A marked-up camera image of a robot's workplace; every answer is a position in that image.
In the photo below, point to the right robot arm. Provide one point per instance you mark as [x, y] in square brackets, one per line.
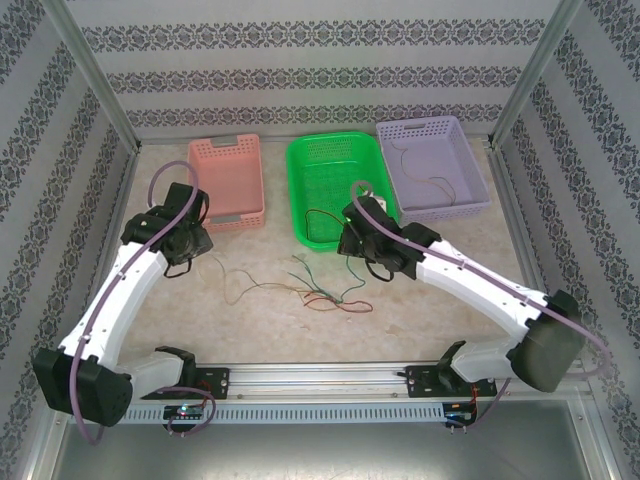
[475, 290]

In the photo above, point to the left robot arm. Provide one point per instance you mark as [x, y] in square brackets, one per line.
[115, 295]

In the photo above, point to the pink plastic basket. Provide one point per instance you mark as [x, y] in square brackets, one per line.
[230, 175]

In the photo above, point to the green plastic basket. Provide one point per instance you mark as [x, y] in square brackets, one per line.
[325, 175]

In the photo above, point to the purple plastic basket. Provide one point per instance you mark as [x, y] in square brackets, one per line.
[435, 165]

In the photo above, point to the grey sheet metal panel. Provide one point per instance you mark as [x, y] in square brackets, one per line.
[320, 455]

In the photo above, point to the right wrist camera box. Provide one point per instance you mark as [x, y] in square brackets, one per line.
[379, 201]

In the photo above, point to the aluminium table edge rail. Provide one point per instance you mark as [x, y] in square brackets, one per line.
[512, 200]
[117, 210]

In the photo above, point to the aluminium mounting rail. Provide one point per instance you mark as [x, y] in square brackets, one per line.
[320, 380]

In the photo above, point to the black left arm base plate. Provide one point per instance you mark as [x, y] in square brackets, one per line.
[217, 382]

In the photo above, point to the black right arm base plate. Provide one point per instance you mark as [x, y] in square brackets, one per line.
[417, 382]

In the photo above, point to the aluminium frame post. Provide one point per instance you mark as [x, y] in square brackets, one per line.
[95, 70]
[540, 70]

